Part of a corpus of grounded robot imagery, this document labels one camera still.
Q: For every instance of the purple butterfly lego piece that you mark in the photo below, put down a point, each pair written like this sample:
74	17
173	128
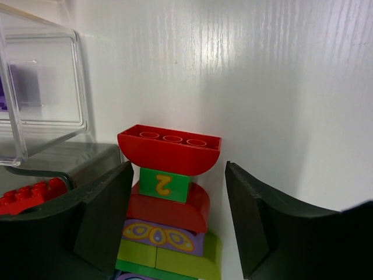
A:
162	236

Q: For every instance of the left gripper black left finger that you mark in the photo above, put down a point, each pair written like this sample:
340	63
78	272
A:
74	236

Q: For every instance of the purple flower lego piece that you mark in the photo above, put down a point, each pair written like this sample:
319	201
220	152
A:
132	276

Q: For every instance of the red green red lego stack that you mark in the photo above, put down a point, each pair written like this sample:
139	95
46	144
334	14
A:
168	162

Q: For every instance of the dark grey container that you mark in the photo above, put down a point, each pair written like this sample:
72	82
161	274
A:
77	163

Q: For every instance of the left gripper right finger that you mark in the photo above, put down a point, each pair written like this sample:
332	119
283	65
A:
281	237

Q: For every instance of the clear container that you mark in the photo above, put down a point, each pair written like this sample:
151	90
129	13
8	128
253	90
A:
43	95

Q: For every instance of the red and green lego block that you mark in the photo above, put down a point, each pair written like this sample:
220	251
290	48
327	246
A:
15	201

